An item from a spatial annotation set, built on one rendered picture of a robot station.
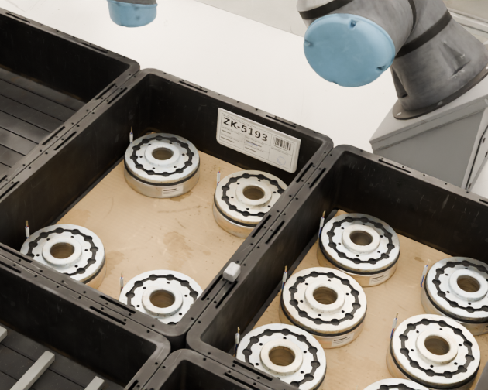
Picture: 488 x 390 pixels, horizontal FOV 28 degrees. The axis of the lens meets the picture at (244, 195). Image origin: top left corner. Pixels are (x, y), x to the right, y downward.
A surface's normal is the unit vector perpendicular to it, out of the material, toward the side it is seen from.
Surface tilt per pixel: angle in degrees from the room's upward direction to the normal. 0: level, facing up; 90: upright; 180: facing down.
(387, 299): 0
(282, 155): 90
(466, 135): 90
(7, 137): 0
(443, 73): 56
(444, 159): 90
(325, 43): 94
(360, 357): 0
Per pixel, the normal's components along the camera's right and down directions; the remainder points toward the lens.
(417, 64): -0.49, 0.26
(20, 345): 0.07, -0.74
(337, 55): -0.36, 0.66
